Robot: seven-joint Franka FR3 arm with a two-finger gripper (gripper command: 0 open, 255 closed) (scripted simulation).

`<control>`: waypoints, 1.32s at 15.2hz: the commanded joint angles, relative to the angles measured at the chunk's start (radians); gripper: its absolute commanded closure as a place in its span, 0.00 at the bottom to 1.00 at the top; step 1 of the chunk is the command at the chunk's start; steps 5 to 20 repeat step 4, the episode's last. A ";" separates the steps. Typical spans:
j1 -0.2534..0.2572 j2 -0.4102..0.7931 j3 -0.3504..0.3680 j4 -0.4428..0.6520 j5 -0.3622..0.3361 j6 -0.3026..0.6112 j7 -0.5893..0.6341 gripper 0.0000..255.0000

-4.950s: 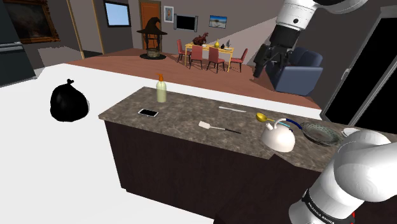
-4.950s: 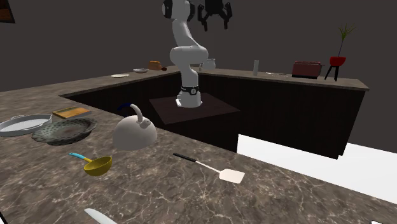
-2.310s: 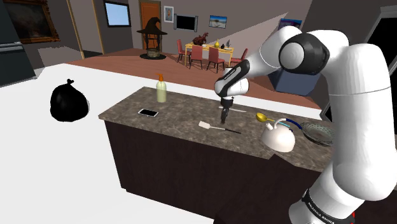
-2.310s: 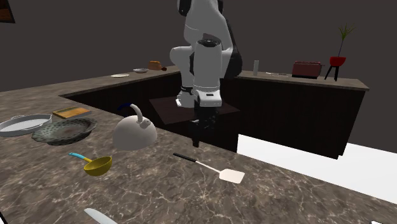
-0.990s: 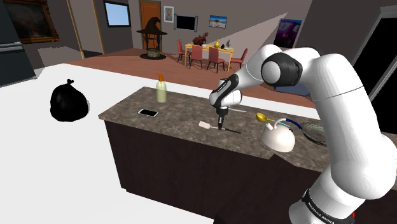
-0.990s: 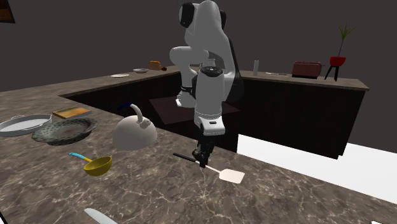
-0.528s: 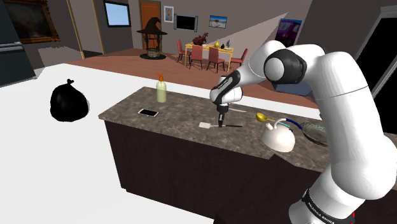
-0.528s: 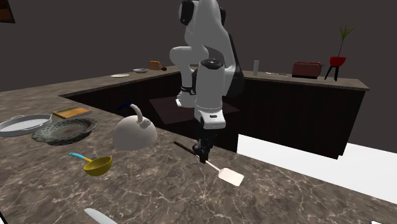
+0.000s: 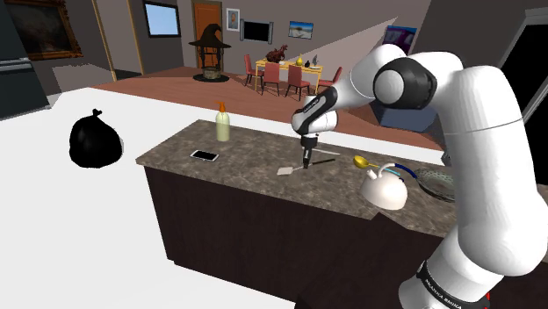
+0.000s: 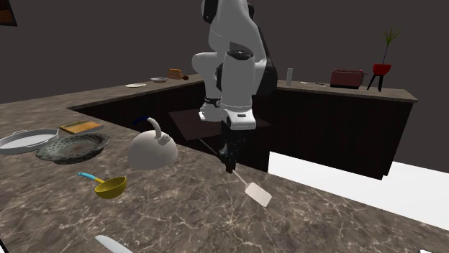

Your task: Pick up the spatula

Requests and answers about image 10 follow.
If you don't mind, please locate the dark robot stand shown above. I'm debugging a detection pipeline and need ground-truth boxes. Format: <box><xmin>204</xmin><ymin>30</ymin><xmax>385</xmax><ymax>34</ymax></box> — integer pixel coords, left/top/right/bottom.
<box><xmin>168</xmin><ymin>108</ymin><xmax>273</xmax><ymax>173</ymax></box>

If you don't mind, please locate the white kettle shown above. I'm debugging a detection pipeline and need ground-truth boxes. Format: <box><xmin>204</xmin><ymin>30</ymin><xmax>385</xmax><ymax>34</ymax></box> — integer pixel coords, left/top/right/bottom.
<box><xmin>127</xmin><ymin>116</ymin><xmax>178</xmax><ymax>172</ymax></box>

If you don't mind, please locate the dark kitchen cabinet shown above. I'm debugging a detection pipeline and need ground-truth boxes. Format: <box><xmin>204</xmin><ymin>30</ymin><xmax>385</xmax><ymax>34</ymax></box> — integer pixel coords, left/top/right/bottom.
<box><xmin>68</xmin><ymin>75</ymin><xmax>419</xmax><ymax>181</ymax></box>

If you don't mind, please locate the red toaster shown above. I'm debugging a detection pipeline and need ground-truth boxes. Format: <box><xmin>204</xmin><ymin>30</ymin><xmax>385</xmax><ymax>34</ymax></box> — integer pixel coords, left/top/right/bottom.
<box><xmin>330</xmin><ymin>68</ymin><xmax>368</xmax><ymax>91</ymax></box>

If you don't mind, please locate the wooden cutting board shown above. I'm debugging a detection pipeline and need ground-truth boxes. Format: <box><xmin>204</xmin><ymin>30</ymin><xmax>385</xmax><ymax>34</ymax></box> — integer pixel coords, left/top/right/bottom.
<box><xmin>59</xmin><ymin>120</ymin><xmax>104</xmax><ymax>135</ymax></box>

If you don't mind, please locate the white knife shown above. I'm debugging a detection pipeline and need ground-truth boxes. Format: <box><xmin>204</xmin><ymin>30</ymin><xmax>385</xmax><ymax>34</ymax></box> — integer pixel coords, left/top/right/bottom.
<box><xmin>94</xmin><ymin>234</ymin><xmax>135</xmax><ymax>253</ymax></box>

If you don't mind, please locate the grey patterned plate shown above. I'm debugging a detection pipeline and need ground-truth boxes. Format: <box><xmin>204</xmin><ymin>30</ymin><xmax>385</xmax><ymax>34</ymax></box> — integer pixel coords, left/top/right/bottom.
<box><xmin>36</xmin><ymin>132</ymin><xmax>111</xmax><ymax>165</ymax></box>

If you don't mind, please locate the red plant pot on stand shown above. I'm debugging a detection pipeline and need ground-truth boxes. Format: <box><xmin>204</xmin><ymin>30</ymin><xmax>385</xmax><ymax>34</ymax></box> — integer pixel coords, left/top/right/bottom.
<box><xmin>366</xmin><ymin>25</ymin><xmax>403</xmax><ymax>93</ymax></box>

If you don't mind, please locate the white round tray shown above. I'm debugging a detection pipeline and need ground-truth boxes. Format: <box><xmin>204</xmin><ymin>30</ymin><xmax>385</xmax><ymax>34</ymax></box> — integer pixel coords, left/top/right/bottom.
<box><xmin>0</xmin><ymin>128</ymin><xmax>60</xmax><ymax>156</ymax></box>

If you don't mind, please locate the white spatula with thin handle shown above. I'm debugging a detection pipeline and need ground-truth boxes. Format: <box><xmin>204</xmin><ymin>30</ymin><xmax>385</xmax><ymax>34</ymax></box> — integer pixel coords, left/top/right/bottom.
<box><xmin>199</xmin><ymin>138</ymin><xmax>273</xmax><ymax>208</ymax></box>

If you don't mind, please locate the yellow ladle with blue handle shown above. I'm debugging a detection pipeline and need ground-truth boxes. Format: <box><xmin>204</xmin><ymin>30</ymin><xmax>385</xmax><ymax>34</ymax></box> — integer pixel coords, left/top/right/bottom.
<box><xmin>77</xmin><ymin>172</ymin><xmax>128</xmax><ymax>201</ymax></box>

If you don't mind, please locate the dark wall picture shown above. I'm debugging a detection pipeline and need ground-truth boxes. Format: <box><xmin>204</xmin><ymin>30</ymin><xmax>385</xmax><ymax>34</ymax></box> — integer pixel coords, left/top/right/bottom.
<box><xmin>0</xmin><ymin>0</ymin><xmax>18</xmax><ymax>27</ymax></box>

